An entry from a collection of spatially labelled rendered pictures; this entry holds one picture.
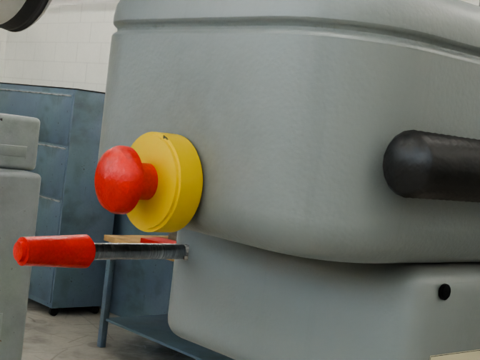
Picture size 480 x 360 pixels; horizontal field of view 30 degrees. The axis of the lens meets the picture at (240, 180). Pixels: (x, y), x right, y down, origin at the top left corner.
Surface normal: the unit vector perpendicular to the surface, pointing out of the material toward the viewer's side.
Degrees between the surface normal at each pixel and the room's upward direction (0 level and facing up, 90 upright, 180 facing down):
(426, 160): 90
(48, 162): 90
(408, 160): 90
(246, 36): 90
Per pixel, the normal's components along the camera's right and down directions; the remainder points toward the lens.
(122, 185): -0.25, 0.06
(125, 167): -0.27, -0.29
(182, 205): 0.59, 0.43
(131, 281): -0.74, -0.05
